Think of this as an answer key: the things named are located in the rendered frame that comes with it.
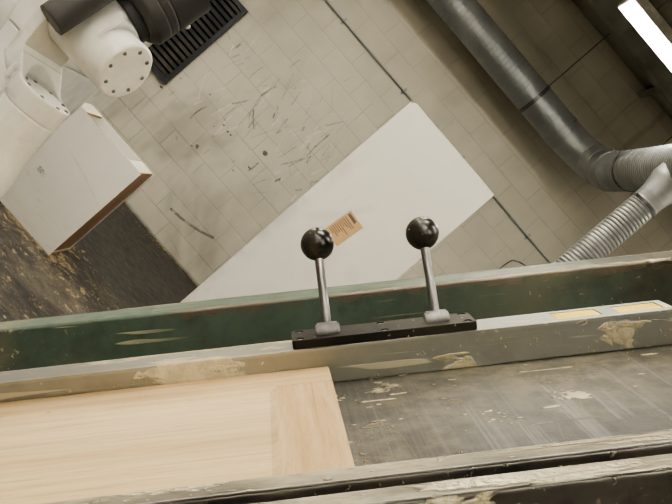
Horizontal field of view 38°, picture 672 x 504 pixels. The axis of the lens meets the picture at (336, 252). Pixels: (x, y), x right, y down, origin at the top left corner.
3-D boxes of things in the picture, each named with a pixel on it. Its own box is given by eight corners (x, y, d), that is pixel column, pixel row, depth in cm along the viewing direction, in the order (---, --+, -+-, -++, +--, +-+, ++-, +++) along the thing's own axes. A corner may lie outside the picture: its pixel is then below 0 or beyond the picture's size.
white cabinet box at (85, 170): (7, 180, 605) (92, 105, 602) (69, 250, 608) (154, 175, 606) (-19, 180, 560) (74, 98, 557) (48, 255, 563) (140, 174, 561)
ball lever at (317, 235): (311, 348, 106) (299, 236, 111) (345, 344, 106) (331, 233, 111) (311, 338, 103) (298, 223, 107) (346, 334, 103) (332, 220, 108)
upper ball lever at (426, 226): (419, 336, 107) (401, 226, 112) (453, 332, 107) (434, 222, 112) (422, 326, 103) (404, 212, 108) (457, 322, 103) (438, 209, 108)
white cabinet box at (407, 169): (109, 365, 510) (402, 109, 503) (182, 446, 514) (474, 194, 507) (80, 388, 450) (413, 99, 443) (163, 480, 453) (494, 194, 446)
